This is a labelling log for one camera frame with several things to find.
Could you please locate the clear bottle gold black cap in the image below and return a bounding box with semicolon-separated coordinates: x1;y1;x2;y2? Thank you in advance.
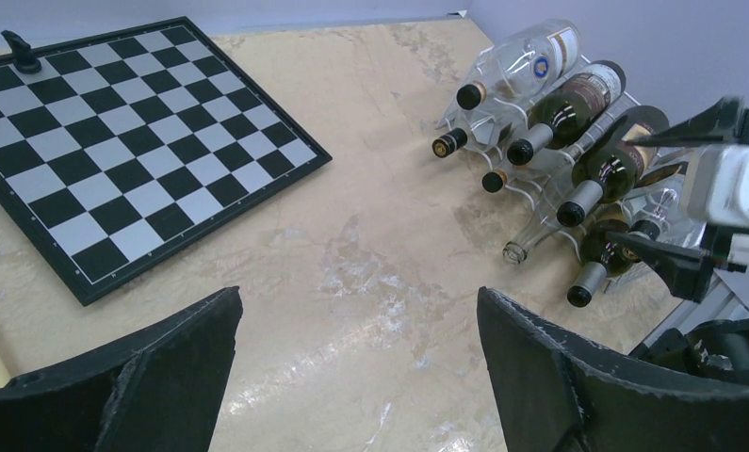
431;121;513;158

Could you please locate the green wine bottle white label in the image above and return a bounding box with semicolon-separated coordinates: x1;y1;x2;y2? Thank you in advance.
506;60;627;166

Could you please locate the clear round bottle blue emblem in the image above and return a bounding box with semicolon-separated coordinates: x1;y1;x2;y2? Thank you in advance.
456;19;581;110

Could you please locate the dark wine bottle silver neck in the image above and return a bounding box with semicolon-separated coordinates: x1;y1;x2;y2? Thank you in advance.
566;202;634;308

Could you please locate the black chess knight piece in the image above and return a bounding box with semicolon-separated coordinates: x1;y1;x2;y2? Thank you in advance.
1;29;42;74

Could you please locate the clear empty bottle no cap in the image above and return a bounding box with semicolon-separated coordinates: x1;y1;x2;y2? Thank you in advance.
502;218;574;266

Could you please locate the dark wine bottle brown label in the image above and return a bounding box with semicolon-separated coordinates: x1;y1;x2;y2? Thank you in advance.
556;105;670;228

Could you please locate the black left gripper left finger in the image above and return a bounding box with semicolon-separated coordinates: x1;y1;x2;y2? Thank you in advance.
0;287;243;451

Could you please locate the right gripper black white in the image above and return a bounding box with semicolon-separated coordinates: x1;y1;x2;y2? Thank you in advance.
607;96;749;302

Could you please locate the black white chessboard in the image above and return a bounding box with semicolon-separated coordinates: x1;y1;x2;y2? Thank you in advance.
0;17;331;305

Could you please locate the white wire wine rack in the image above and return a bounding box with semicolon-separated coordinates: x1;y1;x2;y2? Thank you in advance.
444;62;697;290

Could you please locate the aluminium table frame rail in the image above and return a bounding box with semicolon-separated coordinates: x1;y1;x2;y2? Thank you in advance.
628;273;749;356

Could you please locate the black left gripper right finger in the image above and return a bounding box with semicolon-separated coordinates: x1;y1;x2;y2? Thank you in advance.
477;287;749;451

